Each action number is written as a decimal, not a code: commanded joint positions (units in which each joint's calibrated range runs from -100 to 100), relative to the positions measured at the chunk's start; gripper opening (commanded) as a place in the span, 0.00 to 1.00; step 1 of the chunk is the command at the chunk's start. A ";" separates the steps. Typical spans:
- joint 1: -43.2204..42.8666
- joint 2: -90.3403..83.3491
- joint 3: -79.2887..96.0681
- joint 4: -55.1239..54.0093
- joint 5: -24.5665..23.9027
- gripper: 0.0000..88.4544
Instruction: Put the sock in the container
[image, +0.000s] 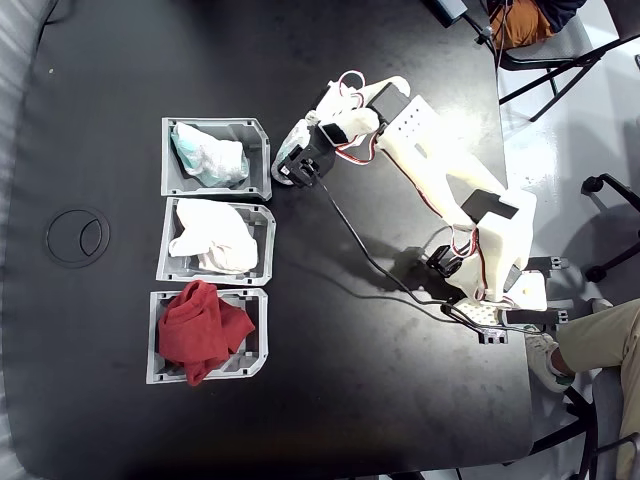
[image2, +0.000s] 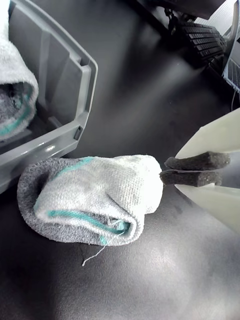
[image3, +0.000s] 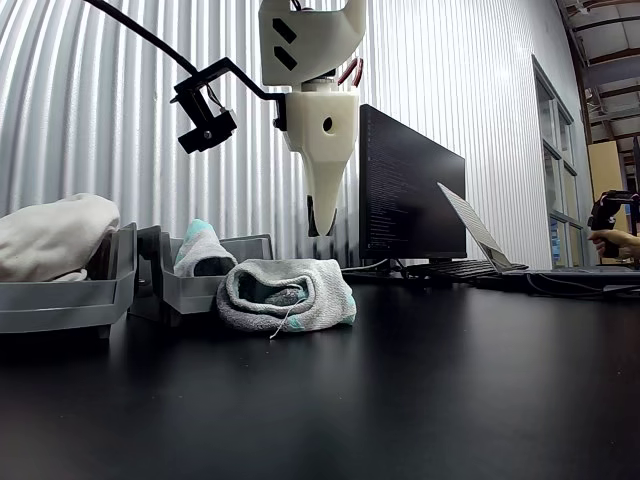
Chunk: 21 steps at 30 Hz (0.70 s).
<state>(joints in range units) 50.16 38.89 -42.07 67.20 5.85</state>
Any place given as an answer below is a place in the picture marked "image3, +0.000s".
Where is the white teal sock grey cuff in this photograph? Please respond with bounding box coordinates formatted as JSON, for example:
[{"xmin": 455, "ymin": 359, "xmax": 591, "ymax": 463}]
[{"xmin": 216, "ymin": 258, "xmax": 358, "ymax": 341}]

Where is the glass window frame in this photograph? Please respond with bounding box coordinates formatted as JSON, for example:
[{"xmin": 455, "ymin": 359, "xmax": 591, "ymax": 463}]
[{"xmin": 531, "ymin": 53, "xmax": 592, "ymax": 270}]

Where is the grey plastic container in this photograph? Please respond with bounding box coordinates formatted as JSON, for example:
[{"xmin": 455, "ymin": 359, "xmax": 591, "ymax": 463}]
[
  {"xmin": 0, "ymin": 222, "xmax": 139, "ymax": 339},
  {"xmin": 134, "ymin": 224, "xmax": 275, "ymax": 326}
]

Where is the red white servo cable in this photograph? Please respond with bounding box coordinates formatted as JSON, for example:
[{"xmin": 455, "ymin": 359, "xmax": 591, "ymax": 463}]
[{"xmin": 337, "ymin": 57, "xmax": 365, "ymax": 87}]

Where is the black camera cable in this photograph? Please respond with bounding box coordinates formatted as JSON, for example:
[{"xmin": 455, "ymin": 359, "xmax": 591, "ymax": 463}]
[{"xmin": 82, "ymin": 0, "xmax": 201, "ymax": 76}]

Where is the open laptop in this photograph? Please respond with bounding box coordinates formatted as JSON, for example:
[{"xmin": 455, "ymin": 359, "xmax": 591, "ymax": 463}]
[{"xmin": 436, "ymin": 181, "xmax": 640, "ymax": 282}]

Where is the pale pink sock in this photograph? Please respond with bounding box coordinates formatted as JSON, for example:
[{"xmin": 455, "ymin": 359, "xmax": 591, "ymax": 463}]
[{"xmin": 0, "ymin": 193, "xmax": 121, "ymax": 283}]

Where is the black camera box with bracket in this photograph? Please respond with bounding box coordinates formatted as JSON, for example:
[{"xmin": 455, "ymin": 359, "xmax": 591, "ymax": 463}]
[{"xmin": 169, "ymin": 57, "xmax": 289, "ymax": 155}]

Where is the black leader arm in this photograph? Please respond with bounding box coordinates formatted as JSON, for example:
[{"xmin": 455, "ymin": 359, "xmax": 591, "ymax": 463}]
[{"xmin": 587, "ymin": 189, "xmax": 640, "ymax": 259}]

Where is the black keyboard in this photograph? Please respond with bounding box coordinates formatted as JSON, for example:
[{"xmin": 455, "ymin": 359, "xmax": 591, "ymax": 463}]
[{"xmin": 407, "ymin": 259, "xmax": 501, "ymax": 282}]

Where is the black computer monitor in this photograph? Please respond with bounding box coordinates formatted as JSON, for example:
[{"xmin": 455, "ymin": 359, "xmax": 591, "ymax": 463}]
[{"xmin": 358, "ymin": 103, "xmax": 468, "ymax": 274}]

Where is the person's hand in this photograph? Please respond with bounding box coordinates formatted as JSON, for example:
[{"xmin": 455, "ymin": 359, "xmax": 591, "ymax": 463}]
[{"xmin": 587, "ymin": 228, "xmax": 627, "ymax": 261}]

